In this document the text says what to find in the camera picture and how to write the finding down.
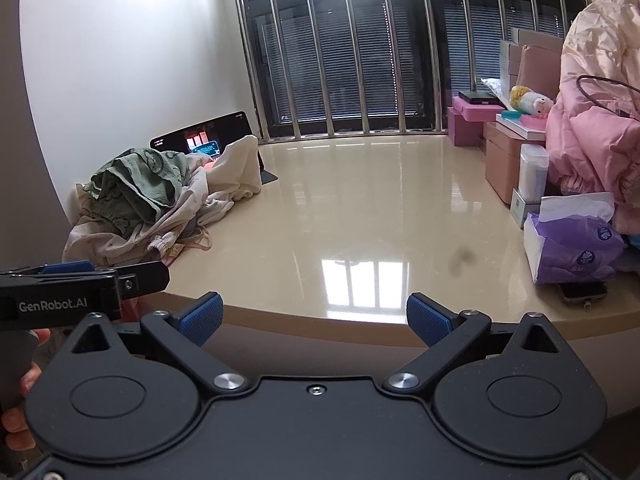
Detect pink drawer cabinet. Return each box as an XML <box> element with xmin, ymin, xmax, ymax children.
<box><xmin>482</xmin><ymin>122</ymin><xmax>549</xmax><ymax>206</ymax></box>

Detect black cable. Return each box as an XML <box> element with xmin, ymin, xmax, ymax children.
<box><xmin>577</xmin><ymin>74</ymin><xmax>640</xmax><ymax>122</ymax></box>

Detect person's left hand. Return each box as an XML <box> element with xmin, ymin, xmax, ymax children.
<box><xmin>0</xmin><ymin>329</ymin><xmax>51</xmax><ymax>454</ymax></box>

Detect purple tissue pack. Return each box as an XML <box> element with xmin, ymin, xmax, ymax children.
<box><xmin>522</xmin><ymin>192</ymin><xmax>629</xmax><ymax>286</ymax></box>

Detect small white box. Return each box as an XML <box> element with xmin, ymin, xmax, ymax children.
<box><xmin>509</xmin><ymin>188</ymin><xmax>544</xmax><ymax>227</ymax></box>

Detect black flat box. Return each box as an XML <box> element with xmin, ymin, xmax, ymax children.
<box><xmin>458</xmin><ymin>89</ymin><xmax>506</xmax><ymax>106</ymax></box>

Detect clear plastic bag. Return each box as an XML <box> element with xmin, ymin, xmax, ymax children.
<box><xmin>480</xmin><ymin>77</ymin><xmax>522</xmax><ymax>111</ymax></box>

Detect stack of white boxes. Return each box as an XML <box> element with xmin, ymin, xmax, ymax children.
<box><xmin>498</xmin><ymin>27</ymin><xmax>566</xmax><ymax>97</ymax></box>

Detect tall pink box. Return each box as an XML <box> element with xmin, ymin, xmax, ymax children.
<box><xmin>446</xmin><ymin>107</ymin><xmax>486</xmax><ymax>148</ymax></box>

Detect metal window grille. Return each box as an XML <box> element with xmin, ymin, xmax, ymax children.
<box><xmin>231</xmin><ymin>0</ymin><xmax>592</xmax><ymax>139</ymax></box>

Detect smartphone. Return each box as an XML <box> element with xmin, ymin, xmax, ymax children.
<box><xmin>557</xmin><ymin>281</ymin><xmax>609</xmax><ymax>306</ymax></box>

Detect flat pink box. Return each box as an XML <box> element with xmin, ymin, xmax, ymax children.
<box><xmin>452</xmin><ymin>95</ymin><xmax>507</xmax><ymax>122</ymax></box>

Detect cream cloth garment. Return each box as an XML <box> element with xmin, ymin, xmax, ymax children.
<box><xmin>62</xmin><ymin>135</ymin><xmax>264</xmax><ymax>269</ymax></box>

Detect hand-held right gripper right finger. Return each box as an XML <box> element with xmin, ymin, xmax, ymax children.
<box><xmin>383</xmin><ymin>291</ymin><xmax>564</xmax><ymax>392</ymax></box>

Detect small pink garment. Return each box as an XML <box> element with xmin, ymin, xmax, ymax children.
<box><xmin>146</xmin><ymin>229</ymin><xmax>214</xmax><ymax>267</ymax></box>

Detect black tablet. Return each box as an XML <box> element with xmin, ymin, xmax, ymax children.
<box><xmin>149</xmin><ymin>111</ymin><xmax>254</xmax><ymax>162</ymax></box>

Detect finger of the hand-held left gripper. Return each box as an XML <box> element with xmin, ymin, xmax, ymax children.
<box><xmin>0</xmin><ymin>261</ymin><xmax>118</xmax><ymax>277</ymax></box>
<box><xmin>117</xmin><ymin>260</ymin><xmax>171</xmax><ymax>304</ymax></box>

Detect pink quilt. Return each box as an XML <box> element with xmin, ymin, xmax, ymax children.
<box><xmin>544</xmin><ymin>0</ymin><xmax>640</xmax><ymax>242</ymax></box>

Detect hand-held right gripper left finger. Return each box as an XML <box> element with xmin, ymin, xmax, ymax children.
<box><xmin>70</xmin><ymin>291</ymin><xmax>249</xmax><ymax>392</ymax></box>

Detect teal white flat box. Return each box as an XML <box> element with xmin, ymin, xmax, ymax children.
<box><xmin>494</xmin><ymin>110</ymin><xmax>549</xmax><ymax>141</ymax></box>

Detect white cotton swab container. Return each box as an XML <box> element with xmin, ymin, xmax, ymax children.
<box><xmin>517</xmin><ymin>143</ymin><xmax>549</xmax><ymax>202</ymax></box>

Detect green printed garment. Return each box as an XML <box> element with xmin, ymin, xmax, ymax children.
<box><xmin>82</xmin><ymin>147</ymin><xmax>202</xmax><ymax>224</ymax></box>

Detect dark tablet keyboard case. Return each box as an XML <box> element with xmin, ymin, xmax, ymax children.
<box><xmin>256</xmin><ymin>149</ymin><xmax>280</xmax><ymax>185</ymax></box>

